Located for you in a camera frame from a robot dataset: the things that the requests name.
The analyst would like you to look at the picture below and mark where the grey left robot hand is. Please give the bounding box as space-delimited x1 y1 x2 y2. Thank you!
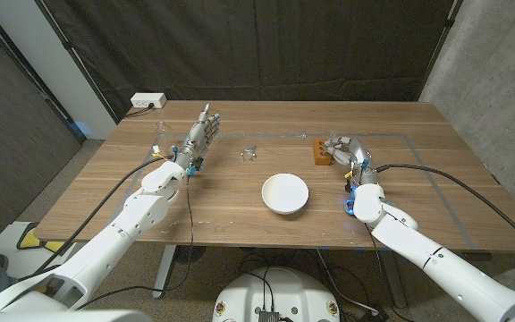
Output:
172 103 222 170

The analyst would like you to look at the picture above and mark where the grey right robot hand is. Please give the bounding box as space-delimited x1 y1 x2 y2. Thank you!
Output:
323 135 379 186

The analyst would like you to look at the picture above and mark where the orange wooden tube block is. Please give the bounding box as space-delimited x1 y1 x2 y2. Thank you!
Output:
313 139 333 166

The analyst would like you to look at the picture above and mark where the white round bowl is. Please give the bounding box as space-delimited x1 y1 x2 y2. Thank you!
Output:
261 173 310 216

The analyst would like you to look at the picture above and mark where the white power strip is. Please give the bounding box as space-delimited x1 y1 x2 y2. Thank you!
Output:
130 92 168 109

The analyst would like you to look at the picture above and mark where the grey tape outline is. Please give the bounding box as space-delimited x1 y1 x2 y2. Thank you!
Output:
105 131 482 251

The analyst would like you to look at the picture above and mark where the black round floor disc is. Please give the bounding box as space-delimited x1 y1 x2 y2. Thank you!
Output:
172 245 207 264

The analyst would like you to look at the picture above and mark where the black backdrop curtain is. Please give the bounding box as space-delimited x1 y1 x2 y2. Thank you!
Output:
36 0 464 123

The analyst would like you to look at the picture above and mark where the white table leg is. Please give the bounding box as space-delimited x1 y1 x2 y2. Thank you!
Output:
152 244 178 300

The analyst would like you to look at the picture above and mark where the grey table leg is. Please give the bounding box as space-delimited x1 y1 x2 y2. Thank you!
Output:
380 250 409 309

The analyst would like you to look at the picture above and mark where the black backdrop stand pole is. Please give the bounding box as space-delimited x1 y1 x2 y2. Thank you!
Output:
417 0 464 103
35 0 121 125

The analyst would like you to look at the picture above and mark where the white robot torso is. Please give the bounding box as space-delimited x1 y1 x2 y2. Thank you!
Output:
212 267 340 322

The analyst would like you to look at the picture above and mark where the black power adapter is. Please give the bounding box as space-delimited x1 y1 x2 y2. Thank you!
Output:
359 306 391 322

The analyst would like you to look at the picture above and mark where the dark wood door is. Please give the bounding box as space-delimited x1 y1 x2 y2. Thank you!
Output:
0 8 84 238

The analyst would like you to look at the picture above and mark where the white yellow floor platform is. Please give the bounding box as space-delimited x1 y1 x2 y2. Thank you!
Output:
0 221 69 278

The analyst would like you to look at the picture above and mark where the silver metal clamp bracket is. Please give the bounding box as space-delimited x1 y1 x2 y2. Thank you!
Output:
239 144 258 162

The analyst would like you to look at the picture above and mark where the thin black left wrist cable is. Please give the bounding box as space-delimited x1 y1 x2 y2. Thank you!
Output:
74 174 196 310

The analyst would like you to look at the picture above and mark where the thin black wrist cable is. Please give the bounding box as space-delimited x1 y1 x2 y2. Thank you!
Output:
363 222 415 322
74 174 196 310

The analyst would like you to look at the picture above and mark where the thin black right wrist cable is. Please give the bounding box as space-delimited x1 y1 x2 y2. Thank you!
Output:
363 222 415 322

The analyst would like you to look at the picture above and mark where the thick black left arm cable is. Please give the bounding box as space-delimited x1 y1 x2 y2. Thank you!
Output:
31 154 173 276

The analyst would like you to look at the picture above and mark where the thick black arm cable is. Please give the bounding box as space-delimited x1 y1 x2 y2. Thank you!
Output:
31 154 173 276
375 163 515 254

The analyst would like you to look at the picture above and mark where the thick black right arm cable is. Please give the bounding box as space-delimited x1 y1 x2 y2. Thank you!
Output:
375 163 515 254

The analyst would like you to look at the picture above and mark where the white floor cable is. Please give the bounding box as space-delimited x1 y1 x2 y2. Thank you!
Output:
315 249 377 314

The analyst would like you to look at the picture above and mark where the black floor cable bundle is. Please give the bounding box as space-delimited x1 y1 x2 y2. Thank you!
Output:
238 250 375 322

